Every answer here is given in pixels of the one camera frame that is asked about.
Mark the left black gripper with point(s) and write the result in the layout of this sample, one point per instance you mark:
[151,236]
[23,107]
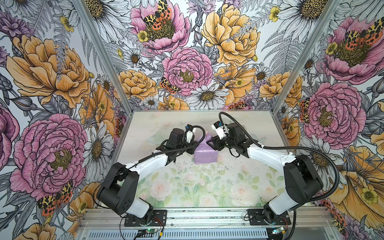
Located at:
[191,150]

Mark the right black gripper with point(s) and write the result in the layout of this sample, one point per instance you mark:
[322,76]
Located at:
[216,142]

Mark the pink wrapping paper sheet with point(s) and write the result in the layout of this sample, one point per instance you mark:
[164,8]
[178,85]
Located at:
[204,154]

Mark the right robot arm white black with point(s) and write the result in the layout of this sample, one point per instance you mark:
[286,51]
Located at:
[302,181]

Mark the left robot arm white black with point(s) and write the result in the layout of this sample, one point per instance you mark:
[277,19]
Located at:
[118,190]

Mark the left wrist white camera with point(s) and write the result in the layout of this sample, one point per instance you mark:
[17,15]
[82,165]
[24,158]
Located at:
[189,135]

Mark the wrist white camera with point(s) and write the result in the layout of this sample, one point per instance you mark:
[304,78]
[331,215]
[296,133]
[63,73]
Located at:
[220,130]
[189,135]

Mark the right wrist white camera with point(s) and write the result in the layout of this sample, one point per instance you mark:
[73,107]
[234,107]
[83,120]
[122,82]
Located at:
[220,130]

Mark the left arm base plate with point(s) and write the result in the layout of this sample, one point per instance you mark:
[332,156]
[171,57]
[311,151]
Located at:
[155,218]

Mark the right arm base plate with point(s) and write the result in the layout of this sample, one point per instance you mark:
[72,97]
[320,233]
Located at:
[261,217]

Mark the white vented cable duct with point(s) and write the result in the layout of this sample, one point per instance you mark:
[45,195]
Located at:
[184,234]

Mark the aluminium front rail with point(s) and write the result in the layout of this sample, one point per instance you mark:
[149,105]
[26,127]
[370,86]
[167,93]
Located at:
[205,218]

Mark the right aluminium corner post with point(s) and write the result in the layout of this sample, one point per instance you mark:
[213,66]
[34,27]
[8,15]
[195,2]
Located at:
[313,38]

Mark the aluminium corner post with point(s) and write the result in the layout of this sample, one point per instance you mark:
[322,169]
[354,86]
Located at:
[95,37]
[313,38]

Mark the left aluminium corner post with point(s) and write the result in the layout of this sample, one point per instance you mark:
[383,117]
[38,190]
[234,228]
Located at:
[95,37]

